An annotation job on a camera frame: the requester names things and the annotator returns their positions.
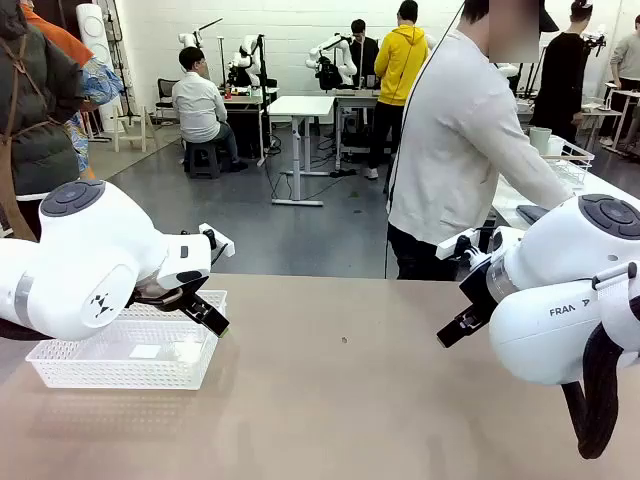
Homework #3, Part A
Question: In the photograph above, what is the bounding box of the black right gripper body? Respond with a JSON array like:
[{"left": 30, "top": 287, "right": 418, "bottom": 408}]
[{"left": 458, "top": 259, "right": 503, "bottom": 315}]

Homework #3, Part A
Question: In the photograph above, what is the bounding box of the person in dark green vest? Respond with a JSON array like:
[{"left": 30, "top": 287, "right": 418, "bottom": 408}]
[{"left": 0, "top": 0, "right": 87, "bottom": 244}]

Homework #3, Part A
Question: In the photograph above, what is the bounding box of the person in black jacket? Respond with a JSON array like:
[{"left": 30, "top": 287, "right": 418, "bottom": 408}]
[{"left": 348, "top": 18, "right": 382, "bottom": 90}]

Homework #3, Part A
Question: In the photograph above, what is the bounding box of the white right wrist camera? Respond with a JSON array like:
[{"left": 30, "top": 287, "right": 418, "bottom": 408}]
[{"left": 435, "top": 227, "right": 499, "bottom": 269}]

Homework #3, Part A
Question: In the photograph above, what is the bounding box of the person in orange patterned clothes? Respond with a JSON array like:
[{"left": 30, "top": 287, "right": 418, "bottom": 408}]
[{"left": 20, "top": 0, "right": 126, "bottom": 182}]

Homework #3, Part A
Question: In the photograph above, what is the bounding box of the black camera tripod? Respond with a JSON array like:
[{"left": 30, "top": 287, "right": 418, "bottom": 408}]
[{"left": 581, "top": 29, "right": 609, "bottom": 57}]

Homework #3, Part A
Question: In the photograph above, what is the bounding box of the person in white sweater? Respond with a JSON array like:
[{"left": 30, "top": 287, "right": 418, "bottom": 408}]
[{"left": 384, "top": 0, "right": 576, "bottom": 281}]

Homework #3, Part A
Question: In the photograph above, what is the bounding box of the white wire dish rack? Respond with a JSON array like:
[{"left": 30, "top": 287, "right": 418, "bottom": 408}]
[{"left": 541, "top": 135, "right": 596, "bottom": 190}]

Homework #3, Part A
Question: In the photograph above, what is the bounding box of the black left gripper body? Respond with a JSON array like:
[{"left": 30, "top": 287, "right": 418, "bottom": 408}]
[{"left": 130, "top": 276, "right": 210, "bottom": 310}]

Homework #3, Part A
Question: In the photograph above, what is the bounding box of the grey cloth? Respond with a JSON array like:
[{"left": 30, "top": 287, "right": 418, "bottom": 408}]
[{"left": 515, "top": 203, "right": 552, "bottom": 225}]

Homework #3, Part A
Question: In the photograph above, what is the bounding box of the seated person in white shirt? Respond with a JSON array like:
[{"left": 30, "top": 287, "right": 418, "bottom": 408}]
[{"left": 171, "top": 46, "right": 250, "bottom": 174}]

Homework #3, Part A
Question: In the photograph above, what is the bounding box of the person in grey sweater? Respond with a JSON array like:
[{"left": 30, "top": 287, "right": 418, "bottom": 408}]
[{"left": 598, "top": 13, "right": 640, "bottom": 154}]

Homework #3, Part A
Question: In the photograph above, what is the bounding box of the black plastic stool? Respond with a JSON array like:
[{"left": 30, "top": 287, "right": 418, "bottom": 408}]
[{"left": 183, "top": 141, "right": 222, "bottom": 181}]

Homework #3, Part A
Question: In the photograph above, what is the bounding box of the white standing desk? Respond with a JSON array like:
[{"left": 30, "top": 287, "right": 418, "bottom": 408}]
[{"left": 266, "top": 94, "right": 337, "bottom": 208}]

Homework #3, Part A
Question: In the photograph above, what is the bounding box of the white perforated plastic basket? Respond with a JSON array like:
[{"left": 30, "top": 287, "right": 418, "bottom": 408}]
[{"left": 25, "top": 289, "right": 229, "bottom": 391}]

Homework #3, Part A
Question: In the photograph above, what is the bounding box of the person in yellow hoodie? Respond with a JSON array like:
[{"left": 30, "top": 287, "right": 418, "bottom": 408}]
[{"left": 366, "top": 0, "right": 432, "bottom": 181}]

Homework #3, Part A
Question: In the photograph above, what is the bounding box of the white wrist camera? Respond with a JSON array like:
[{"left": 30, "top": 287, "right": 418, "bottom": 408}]
[
  {"left": 198, "top": 222, "right": 236, "bottom": 266},
  {"left": 435, "top": 227, "right": 499, "bottom": 269}
]

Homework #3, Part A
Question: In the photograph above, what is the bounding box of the person in black with bun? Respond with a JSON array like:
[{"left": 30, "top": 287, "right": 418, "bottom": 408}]
[{"left": 528, "top": 0, "right": 590, "bottom": 146}]

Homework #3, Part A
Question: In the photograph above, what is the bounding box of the black office chair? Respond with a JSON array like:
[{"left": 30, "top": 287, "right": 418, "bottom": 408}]
[{"left": 154, "top": 77, "right": 182, "bottom": 122}]

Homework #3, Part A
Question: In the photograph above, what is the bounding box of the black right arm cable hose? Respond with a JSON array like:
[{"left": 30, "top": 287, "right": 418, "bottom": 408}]
[{"left": 562, "top": 319, "right": 627, "bottom": 460}]

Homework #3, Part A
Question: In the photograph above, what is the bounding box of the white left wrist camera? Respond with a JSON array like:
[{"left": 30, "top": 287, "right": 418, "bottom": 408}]
[{"left": 198, "top": 222, "right": 236, "bottom": 266}]

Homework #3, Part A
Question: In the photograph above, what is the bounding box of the black backpack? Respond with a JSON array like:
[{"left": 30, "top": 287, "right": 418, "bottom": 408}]
[{"left": 314, "top": 55, "right": 344, "bottom": 92}]

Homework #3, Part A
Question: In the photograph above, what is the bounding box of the white wooden step stool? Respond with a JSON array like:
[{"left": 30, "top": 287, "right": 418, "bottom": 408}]
[{"left": 111, "top": 103, "right": 152, "bottom": 154}]

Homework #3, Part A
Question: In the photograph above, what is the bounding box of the large white table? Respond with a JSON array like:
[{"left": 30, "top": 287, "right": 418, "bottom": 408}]
[{"left": 491, "top": 158, "right": 640, "bottom": 232}]

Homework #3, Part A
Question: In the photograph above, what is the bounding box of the person's right forearm white sleeve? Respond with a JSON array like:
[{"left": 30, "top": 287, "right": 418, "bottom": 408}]
[{"left": 502, "top": 132, "right": 576, "bottom": 211}]

